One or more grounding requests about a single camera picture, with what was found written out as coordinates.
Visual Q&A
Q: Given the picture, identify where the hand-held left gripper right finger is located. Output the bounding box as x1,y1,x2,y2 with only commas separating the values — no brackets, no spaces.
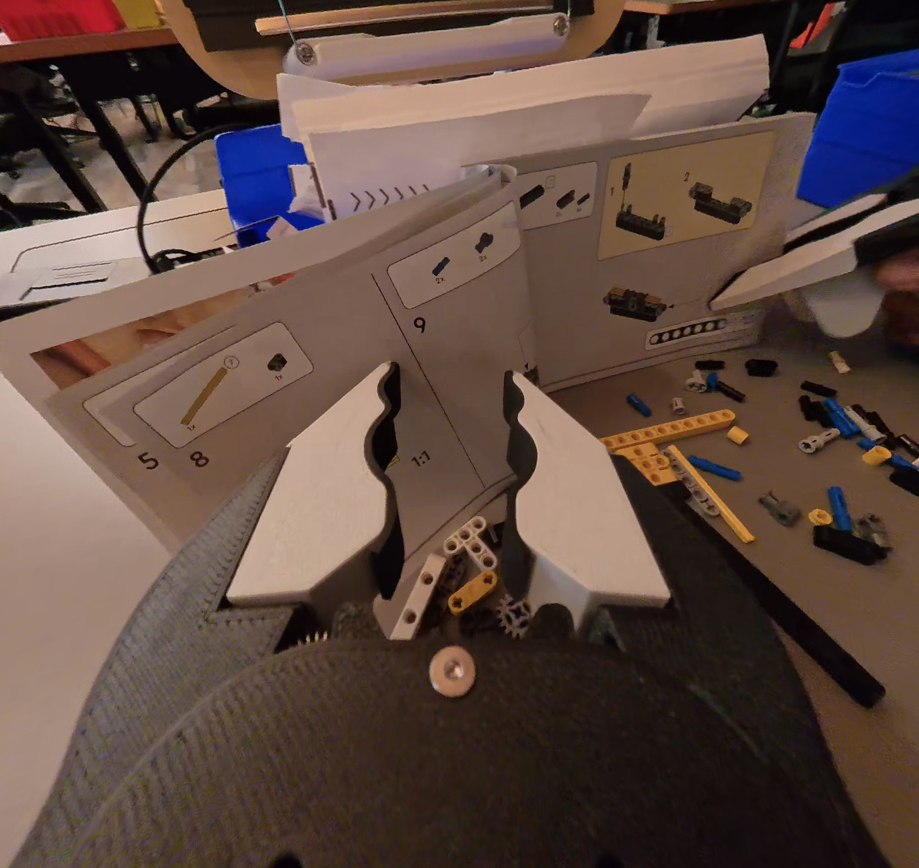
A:
501,370,673,632

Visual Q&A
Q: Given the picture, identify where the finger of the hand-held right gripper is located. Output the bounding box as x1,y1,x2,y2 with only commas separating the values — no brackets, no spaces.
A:
783,193,893,253
709,235,861,312

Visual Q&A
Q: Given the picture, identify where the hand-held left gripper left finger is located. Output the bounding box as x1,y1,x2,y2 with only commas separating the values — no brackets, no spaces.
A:
224,360,406,607

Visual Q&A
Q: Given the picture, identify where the pile of lego pieces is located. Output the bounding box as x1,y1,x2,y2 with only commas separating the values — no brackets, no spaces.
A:
373,355,919,643

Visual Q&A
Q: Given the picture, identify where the grey lego instruction booklet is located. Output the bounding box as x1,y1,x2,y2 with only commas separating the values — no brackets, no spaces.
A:
0,113,816,553

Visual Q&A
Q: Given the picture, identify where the long black lego beam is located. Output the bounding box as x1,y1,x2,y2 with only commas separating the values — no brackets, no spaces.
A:
675,480,887,710

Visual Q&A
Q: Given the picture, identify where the person's right hand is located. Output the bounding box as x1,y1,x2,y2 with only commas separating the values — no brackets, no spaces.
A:
872,251,919,346

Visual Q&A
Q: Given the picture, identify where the blue plastic bin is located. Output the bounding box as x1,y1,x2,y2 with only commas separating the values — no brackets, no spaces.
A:
797,50,919,210
215,125,330,248

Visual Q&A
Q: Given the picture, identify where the white flat desk box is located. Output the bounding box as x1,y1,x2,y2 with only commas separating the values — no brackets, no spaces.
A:
0,240,123,305

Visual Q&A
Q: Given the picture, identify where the wooden desk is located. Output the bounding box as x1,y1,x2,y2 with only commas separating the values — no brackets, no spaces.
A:
0,27,180,67

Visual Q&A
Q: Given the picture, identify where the red plastic bin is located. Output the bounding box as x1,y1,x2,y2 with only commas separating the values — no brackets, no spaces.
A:
0,0,126,42

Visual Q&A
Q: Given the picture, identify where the black cable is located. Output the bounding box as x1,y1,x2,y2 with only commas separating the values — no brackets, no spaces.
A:
136,122,248,273

